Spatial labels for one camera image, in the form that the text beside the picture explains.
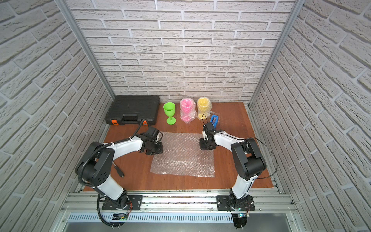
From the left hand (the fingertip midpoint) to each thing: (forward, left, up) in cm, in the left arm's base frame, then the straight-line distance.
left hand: (163, 149), depth 92 cm
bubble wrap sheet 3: (-4, -12, 0) cm, 13 cm away
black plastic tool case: (+34, +34, 0) cm, 48 cm away
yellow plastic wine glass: (+25, -27, +16) cm, 40 cm away
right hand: (+2, -27, 0) cm, 27 cm away
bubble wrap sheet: (+24, -16, +10) cm, 30 cm away
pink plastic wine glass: (+23, -16, +13) cm, 31 cm away
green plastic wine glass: (+26, -3, +11) cm, 28 cm away
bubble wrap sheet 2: (+28, -34, +6) cm, 44 cm away
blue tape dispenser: (+21, -35, +4) cm, 41 cm away
